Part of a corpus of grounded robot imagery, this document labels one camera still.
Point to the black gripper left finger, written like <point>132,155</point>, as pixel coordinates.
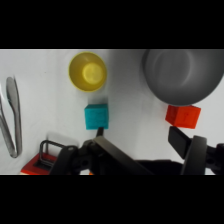
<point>113,153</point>

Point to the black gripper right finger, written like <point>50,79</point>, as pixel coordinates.
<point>195,156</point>

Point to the blue cube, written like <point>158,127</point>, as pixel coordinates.
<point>96,116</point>

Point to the red cube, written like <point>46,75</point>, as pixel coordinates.
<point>182,116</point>

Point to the grey metal bowl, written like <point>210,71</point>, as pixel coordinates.
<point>180,76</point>

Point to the yellow plastic cup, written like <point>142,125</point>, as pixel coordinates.
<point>88,71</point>

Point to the silver metal tongs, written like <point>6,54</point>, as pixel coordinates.
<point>13,100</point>

